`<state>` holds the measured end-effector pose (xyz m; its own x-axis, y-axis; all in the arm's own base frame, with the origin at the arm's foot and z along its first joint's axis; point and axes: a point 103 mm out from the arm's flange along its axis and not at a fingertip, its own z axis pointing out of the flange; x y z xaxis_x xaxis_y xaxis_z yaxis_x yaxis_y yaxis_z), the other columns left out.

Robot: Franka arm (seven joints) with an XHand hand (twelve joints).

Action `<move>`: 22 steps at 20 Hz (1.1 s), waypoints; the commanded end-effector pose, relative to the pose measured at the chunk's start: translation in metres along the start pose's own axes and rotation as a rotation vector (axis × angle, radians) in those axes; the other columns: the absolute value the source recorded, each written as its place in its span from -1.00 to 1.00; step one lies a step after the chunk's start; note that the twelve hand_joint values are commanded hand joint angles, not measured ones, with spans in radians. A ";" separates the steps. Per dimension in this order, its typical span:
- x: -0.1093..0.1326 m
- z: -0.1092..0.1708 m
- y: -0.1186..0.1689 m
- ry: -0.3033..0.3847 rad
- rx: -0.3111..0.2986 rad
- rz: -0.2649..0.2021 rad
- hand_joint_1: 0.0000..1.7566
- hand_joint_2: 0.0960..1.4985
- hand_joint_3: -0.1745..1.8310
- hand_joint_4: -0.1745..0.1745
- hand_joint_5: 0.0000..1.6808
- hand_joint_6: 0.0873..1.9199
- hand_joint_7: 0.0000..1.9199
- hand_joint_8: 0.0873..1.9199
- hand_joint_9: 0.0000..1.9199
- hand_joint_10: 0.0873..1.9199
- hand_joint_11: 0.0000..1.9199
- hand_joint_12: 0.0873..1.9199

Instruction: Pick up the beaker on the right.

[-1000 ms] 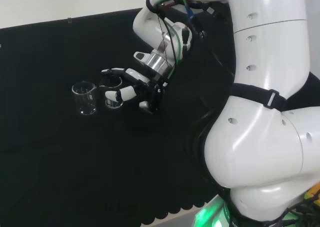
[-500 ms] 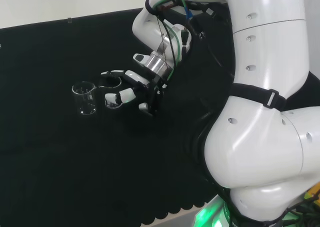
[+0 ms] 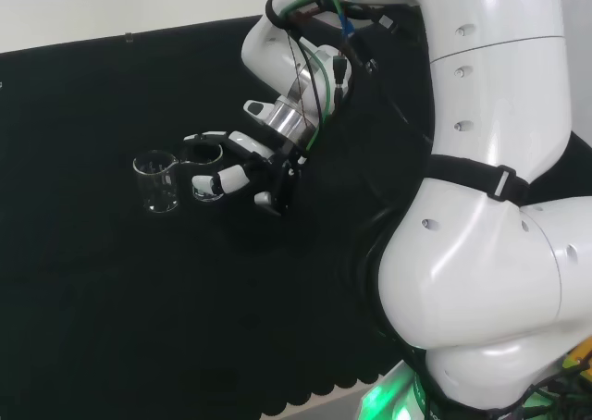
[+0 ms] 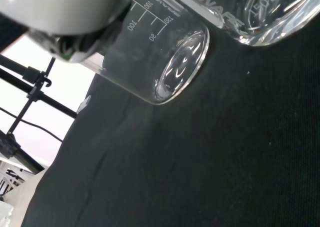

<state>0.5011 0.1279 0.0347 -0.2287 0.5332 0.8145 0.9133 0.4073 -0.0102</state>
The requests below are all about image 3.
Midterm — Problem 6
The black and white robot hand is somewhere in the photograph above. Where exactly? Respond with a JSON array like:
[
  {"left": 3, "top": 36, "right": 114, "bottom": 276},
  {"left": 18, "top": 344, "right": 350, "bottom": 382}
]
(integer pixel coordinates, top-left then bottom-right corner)
[{"left": 182, "top": 130, "right": 306, "bottom": 217}]

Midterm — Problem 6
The clear glass beaker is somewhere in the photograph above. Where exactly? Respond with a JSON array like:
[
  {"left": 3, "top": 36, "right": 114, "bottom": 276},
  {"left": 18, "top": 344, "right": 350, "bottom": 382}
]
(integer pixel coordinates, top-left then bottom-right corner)
[
  {"left": 132, "top": 149, "right": 180, "bottom": 215},
  {"left": 178, "top": 144, "right": 228, "bottom": 203}
]

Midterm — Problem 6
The black bench cloth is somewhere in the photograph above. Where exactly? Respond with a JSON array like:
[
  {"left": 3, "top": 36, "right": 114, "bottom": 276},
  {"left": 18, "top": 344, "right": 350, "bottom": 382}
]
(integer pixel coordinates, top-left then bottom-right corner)
[{"left": 0, "top": 3, "right": 434, "bottom": 420}]

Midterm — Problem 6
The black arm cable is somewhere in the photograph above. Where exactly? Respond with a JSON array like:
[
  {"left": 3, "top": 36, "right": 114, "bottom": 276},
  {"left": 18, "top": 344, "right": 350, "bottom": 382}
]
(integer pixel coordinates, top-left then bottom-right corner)
[{"left": 346, "top": 3, "right": 436, "bottom": 146}]

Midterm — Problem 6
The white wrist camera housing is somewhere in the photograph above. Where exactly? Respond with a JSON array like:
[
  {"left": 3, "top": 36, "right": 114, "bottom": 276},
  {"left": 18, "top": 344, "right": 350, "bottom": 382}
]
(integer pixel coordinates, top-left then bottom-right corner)
[{"left": 243, "top": 99, "right": 275, "bottom": 126}]

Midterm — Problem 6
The green cable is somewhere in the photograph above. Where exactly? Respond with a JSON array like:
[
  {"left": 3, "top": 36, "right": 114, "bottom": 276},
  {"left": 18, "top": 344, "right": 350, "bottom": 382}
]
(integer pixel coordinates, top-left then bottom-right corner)
[{"left": 277, "top": 0, "right": 352, "bottom": 155}]

